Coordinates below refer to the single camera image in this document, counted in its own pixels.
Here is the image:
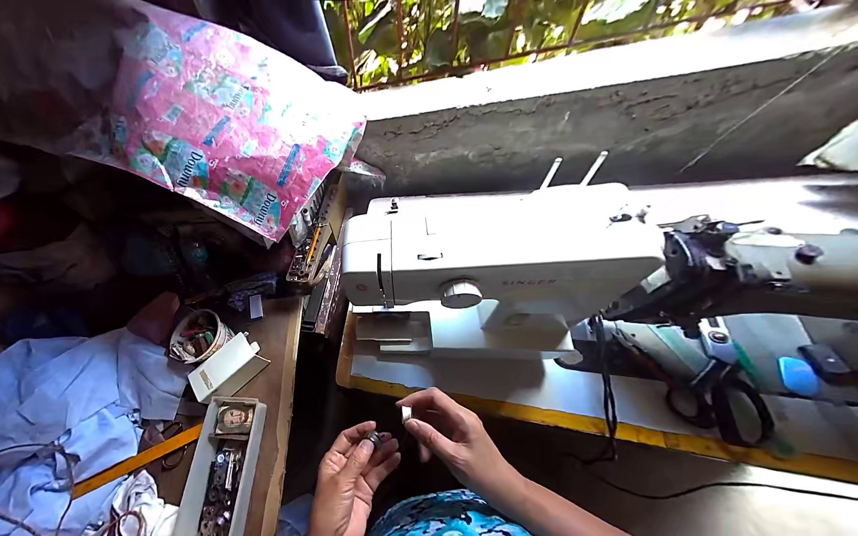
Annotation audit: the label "light blue cloth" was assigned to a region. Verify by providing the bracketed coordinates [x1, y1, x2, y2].
[0, 327, 188, 536]

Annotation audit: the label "white crumpled cloth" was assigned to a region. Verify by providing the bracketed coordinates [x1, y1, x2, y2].
[94, 469, 180, 536]

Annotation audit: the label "pile of fabrics and bags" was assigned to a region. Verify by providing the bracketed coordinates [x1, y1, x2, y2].
[0, 134, 292, 381]

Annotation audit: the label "person's left hand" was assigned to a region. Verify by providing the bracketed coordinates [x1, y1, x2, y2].
[310, 420, 402, 536]

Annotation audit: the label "small white open box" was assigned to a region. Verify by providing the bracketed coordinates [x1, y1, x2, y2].
[188, 331, 271, 403]

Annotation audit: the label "window with metal bars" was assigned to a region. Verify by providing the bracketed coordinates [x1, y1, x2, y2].
[322, 0, 825, 92]

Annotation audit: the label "thin black cable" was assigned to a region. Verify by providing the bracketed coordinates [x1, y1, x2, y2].
[567, 453, 858, 508]

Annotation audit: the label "dark blue cloth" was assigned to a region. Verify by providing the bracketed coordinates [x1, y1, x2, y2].
[194, 0, 349, 84]

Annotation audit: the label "pile of metal sewing parts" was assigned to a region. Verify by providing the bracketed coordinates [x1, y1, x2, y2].
[199, 441, 245, 536]

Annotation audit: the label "yellow ruler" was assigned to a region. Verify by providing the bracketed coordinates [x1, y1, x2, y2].
[71, 423, 204, 500]

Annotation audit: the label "pile of small coloured pieces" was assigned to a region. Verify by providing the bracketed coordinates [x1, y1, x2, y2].
[176, 314, 219, 359]

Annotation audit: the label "small picture with face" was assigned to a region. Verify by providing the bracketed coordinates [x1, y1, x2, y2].
[216, 402, 256, 436]

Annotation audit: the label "dark rectangular block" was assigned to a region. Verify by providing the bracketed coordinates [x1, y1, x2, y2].
[798, 343, 852, 378]

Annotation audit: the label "round white tub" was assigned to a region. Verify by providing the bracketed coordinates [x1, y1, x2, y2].
[168, 309, 235, 365]

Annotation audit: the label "black-handled scissors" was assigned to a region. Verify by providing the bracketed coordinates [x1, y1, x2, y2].
[665, 317, 776, 448]

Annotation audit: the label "thick black cable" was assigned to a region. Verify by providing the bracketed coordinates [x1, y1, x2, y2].
[585, 314, 619, 465]

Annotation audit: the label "sewing table with yellow edge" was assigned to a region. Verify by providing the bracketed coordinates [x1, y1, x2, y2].
[336, 301, 858, 491]

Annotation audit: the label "dark-handled scissors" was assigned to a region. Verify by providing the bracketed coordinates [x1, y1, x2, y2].
[160, 421, 189, 470]

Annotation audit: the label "wooden tray with small tools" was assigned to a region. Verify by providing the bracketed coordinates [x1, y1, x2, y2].
[286, 175, 349, 287]

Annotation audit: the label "white sewing machine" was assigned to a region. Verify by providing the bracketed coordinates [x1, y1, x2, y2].
[341, 151, 668, 362]

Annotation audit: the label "person's body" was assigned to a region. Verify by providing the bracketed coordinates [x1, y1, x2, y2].
[365, 489, 533, 536]

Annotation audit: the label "thin brown cord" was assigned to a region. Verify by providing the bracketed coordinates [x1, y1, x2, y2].
[0, 442, 80, 536]

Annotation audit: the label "pink patterned plastic bag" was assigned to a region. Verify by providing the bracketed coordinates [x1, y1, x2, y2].
[49, 0, 367, 247]

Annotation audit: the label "brown wooden table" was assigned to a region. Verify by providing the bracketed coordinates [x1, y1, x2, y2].
[142, 295, 303, 536]

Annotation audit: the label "long grey tray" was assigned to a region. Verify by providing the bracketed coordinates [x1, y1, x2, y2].
[173, 396, 268, 536]

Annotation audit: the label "person's right hand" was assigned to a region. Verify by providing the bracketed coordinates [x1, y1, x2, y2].
[397, 386, 523, 498]

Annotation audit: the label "industrial sewing machine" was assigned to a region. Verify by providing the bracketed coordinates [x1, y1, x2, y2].
[559, 176, 858, 396]

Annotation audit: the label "blue oval piece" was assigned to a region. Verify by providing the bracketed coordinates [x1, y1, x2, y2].
[778, 356, 821, 397]

